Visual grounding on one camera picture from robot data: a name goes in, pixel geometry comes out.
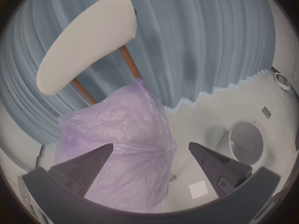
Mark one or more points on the purple plastic bag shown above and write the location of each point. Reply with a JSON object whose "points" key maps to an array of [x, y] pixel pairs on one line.
{"points": [[126, 129]]}

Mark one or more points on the white cushioned wooden chair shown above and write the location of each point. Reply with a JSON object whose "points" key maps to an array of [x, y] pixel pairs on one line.
{"points": [[88, 41]]}

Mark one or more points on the pale blue curtain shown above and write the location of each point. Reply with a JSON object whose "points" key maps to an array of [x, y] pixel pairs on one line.
{"points": [[198, 43]]}

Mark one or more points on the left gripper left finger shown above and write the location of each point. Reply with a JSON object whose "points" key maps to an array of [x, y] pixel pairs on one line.
{"points": [[79, 169]]}

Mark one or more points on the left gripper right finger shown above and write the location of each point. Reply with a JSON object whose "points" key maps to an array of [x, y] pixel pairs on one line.
{"points": [[219, 169]]}

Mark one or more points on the white round device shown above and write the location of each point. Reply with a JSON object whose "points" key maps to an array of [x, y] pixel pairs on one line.
{"points": [[282, 80]]}

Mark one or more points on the white trash bin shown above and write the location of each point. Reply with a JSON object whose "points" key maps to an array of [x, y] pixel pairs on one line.
{"points": [[245, 141]]}

